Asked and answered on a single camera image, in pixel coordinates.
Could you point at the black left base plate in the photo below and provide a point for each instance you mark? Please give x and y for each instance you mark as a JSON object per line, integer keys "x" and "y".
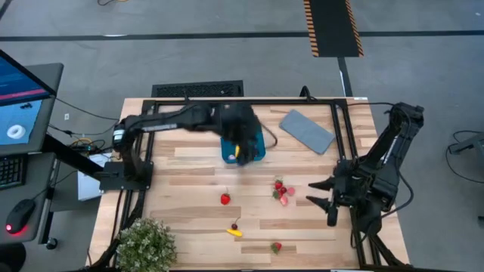
{"x": 113, "y": 177}

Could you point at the grey folded cloth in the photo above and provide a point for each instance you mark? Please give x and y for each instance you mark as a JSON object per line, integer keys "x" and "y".
{"x": 306, "y": 131}

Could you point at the black aluminium table frame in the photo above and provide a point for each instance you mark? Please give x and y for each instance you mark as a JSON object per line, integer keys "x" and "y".
{"x": 302, "y": 102}

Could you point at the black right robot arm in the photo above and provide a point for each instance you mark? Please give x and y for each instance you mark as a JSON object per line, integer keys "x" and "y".
{"x": 397, "y": 143}

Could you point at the computer monitor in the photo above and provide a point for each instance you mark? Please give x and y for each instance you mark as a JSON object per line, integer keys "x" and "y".
{"x": 22, "y": 113}

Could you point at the artificial green potted plant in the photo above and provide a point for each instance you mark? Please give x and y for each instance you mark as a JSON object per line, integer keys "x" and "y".
{"x": 145, "y": 245}

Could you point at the grey computer desk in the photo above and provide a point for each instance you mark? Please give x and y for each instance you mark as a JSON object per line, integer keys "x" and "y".
{"x": 36, "y": 181}

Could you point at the black computer mouse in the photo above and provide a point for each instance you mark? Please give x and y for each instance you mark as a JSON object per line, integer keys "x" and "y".
{"x": 19, "y": 215}

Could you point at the black chair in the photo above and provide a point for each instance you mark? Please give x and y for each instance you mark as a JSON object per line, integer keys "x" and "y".
{"x": 9, "y": 258}

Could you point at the black desk caster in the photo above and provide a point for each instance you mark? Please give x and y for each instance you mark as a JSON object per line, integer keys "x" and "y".
{"x": 51, "y": 243}

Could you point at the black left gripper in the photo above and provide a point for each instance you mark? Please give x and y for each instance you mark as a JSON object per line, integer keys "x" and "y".
{"x": 238, "y": 122}

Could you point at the black keyboard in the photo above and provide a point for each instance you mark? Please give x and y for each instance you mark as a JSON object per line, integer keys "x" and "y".
{"x": 11, "y": 172}

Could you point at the white box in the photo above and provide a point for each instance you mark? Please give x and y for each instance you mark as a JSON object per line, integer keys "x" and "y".
{"x": 89, "y": 185}

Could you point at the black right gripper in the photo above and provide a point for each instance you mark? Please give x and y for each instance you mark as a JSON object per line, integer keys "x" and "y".
{"x": 342, "y": 189}

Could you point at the black mat with orange stripes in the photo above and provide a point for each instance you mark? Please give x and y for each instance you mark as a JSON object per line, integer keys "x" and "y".
{"x": 332, "y": 26}

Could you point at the teal plastic tupperware container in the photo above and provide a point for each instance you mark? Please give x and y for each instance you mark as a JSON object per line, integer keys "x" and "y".
{"x": 228, "y": 149}

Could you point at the grey floor stand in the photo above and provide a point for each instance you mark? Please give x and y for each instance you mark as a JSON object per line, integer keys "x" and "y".
{"x": 470, "y": 144}

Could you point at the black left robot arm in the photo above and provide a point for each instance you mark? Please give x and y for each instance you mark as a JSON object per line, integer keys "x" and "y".
{"x": 162, "y": 122}

